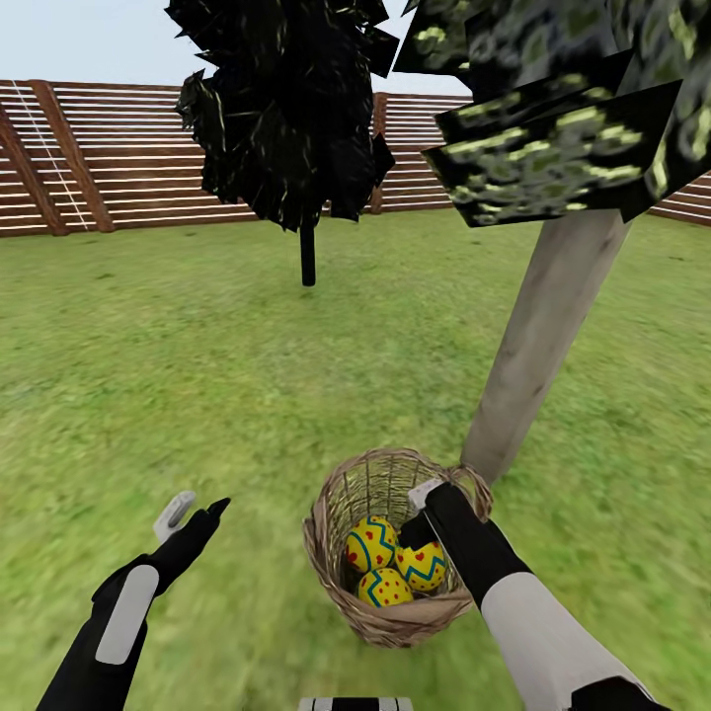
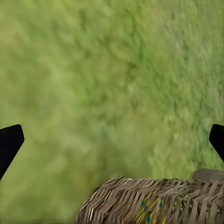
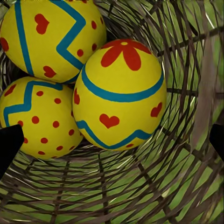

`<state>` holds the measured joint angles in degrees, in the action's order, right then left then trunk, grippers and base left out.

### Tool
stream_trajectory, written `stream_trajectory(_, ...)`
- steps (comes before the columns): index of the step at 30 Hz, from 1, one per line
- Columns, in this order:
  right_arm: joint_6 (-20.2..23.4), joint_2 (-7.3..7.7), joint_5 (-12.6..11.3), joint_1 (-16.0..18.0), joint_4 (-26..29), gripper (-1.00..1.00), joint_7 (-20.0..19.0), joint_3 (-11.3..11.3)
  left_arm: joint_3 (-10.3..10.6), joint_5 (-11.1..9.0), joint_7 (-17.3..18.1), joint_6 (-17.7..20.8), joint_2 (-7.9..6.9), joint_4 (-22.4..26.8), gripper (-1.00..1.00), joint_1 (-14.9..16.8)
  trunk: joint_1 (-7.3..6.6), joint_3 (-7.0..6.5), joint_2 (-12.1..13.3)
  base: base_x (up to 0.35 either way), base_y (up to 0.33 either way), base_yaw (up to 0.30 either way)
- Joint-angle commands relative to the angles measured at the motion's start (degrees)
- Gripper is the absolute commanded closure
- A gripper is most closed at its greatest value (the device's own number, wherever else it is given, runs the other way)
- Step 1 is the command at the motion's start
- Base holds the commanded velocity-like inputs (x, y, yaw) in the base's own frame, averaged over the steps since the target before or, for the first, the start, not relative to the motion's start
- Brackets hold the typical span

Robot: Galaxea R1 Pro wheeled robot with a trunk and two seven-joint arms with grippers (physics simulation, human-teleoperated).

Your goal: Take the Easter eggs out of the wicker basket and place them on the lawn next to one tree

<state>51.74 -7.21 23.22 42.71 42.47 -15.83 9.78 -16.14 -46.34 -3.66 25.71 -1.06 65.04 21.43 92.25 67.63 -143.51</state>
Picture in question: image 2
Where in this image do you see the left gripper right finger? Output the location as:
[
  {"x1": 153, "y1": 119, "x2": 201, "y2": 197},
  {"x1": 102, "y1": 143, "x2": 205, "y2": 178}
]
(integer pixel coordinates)
[{"x1": 209, "y1": 124, "x2": 224, "y2": 162}]

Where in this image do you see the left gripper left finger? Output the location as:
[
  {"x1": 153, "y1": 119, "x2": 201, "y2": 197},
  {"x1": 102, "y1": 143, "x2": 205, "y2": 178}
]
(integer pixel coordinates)
[{"x1": 0, "y1": 124, "x2": 24, "y2": 180}]

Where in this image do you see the wicker basket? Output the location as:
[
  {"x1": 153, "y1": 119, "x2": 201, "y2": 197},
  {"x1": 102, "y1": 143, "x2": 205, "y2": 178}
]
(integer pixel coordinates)
[{"x1": 74, "y1": 176, "x2": 224, "y2": 224}]

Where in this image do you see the easter egg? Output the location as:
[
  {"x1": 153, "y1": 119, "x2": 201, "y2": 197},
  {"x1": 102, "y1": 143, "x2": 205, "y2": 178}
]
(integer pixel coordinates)
[{"x1": 139, "y1": 198, "x2": 164, "y2": 224}]

